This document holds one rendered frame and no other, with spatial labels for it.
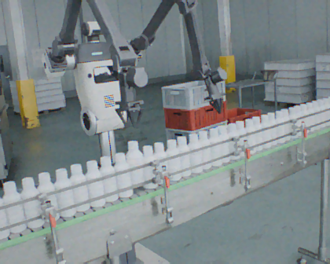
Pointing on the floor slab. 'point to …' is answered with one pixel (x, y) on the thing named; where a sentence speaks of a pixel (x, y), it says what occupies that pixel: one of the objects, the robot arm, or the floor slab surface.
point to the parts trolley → (251, 88)
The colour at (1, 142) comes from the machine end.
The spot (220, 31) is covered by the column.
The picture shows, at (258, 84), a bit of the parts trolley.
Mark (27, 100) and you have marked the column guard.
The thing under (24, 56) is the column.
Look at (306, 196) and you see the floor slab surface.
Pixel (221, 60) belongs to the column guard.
